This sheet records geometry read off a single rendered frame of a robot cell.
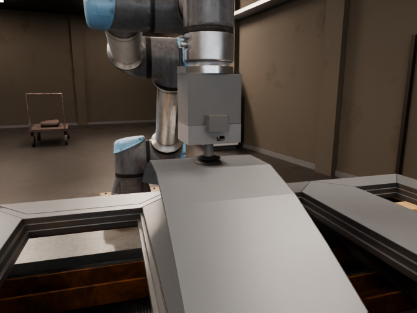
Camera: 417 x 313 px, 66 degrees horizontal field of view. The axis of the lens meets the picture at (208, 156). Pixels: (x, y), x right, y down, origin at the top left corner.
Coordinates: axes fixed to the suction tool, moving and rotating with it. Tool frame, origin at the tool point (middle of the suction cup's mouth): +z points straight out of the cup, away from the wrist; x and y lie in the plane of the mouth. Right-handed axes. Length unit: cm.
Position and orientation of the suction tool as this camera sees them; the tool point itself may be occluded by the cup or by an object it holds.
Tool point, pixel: (208, 169)
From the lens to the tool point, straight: 52.5
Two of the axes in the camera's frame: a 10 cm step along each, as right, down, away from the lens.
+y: 9.4, -0.7, 3.2
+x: -3.3, -2.0, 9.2
